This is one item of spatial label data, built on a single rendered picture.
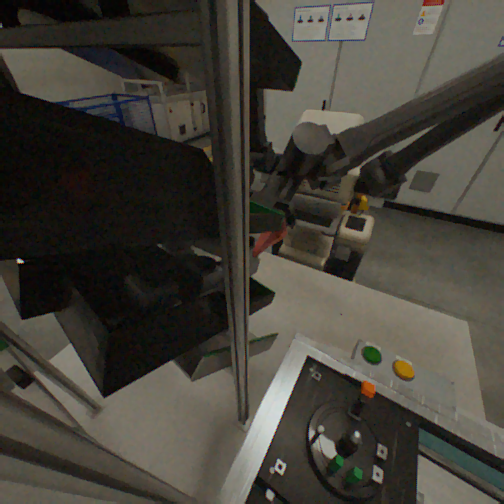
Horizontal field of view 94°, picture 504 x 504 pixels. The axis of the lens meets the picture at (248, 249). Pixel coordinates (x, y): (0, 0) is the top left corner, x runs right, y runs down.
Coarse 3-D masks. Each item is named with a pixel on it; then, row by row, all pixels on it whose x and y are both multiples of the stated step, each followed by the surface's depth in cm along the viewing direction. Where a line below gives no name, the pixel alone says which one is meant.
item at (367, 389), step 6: (366, 384) 43; (372, 384) 43; (366, 390) 42; (372, 390) 42; (360, 396) 43; (366, 396) 42; (372, 396) 42; (360, 402) 44; (366, 402) 41; (354, 408) 45; (360, 408) 44; (354, 414) 45
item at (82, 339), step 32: (64, 256) 25; (96, 256) 27; (128, 256) 31; (160, 256) 35; (64, 288) 23; (96, 288) 29; (224, 288) 42; (256, 288) 44; (64, 320) 25; (96, 320) 19; (160, 320) 22; (192, 320) 26; (224, 320) 31; (96, 352) 20; (128, 352) 20; (160, 352) 24; (96, 384) 21; (128, 384) 22
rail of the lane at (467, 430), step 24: (312, 360) 59; (336, 360) 58; (360, 384) 52; (384, 384) 53; (408, 408) 50; (432, 408) 50; (432, 432) 50; (456, 432) 46; (480, 432) 46; (480, 456) 46
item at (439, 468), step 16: (432, 448) 46; (448, 448) 46; (432, 464) 46; (448, 464) 45; (464, 464) 44; (480, 464) 44; (432, 480) 44; (448, 480) 44; (464, 480) 45; (480, 480) 43; (496, 480) 42; (432, 496) 43; (448, 496) 43; (464, 496) 43; (480, 496) 43; (496, 496) 43
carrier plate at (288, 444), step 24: (312, 384) 52; (336, 384) 52; (288, 408) 49; (312, 408) 49; (384, 408) 49; (288, 432) 46; (384, 432) 46; (408, 432) 46; (288, 456) 43; (408, 456) 43; (264, 480) 40; (288, 480) 40; (312, 480) 40; (408, 480) 40
